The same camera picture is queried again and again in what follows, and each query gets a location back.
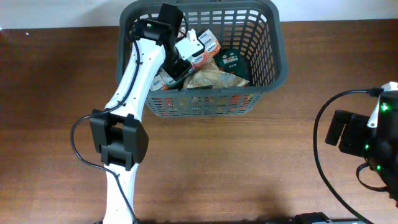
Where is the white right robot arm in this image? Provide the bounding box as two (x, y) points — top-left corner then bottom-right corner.
(325, 90), (397, 200)

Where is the Kleenex tissue multipack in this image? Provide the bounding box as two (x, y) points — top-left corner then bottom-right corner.
(150, 29), (221, 91)

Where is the grey plastic basket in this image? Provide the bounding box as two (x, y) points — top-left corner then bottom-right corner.
(106, 1), (287, 121)

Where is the San Remo spaghetti packet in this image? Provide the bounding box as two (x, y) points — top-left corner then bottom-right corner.
(146, 93), (263, 118)

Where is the green Nescafe coffee bag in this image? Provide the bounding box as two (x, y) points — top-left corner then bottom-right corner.
(214, 49), (251, 82)

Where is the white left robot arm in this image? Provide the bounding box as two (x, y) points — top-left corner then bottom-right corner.
(90, 4), (192, 223)

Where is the beige paper pouch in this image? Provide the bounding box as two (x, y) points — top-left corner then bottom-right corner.
(183, 58), (249, 90)

